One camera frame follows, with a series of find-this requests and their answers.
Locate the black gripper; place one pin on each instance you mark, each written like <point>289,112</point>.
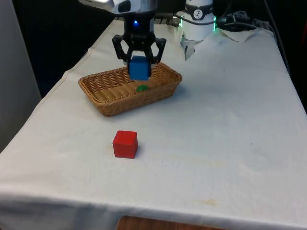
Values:
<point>139,27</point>

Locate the blue cube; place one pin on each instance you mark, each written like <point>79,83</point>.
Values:
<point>139,68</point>

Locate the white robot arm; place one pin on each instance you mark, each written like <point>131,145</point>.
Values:
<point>197,28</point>

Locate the wicker basket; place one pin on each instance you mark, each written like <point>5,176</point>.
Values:
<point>112,105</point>

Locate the green ball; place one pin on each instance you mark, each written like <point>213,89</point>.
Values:
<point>142,88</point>

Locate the red cube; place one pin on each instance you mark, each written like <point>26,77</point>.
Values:
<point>124,146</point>

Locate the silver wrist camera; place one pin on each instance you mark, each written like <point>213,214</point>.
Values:
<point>105,6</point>

